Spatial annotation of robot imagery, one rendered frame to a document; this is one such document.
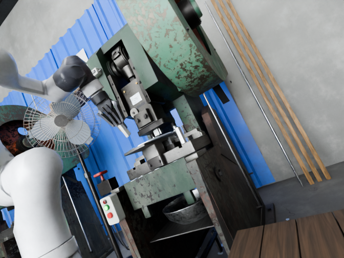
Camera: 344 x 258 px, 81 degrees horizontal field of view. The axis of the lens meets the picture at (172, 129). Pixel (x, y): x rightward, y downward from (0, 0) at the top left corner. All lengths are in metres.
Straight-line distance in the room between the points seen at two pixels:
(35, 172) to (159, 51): 0.62
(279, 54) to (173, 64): 1.53
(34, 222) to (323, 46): 2.32
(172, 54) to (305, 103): 1.61
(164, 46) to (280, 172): 1.79
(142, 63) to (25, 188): 0.82
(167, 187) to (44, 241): 0.56
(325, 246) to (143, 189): 0.75
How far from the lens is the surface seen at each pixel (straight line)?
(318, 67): 2.30
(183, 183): 0.96
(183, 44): 0.87
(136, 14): 0.91
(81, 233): 2.54
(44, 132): 1.90
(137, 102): 1.20
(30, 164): 0.56
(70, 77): 0.87
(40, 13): 4.42
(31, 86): 0.92
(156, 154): 1.05
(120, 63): 1.32
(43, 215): 0.61
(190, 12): 1.19
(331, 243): 0.62
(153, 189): 1.04
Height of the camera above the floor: 0.67
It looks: 7 degrees up
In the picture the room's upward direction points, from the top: 25 degrees counter-clockwise
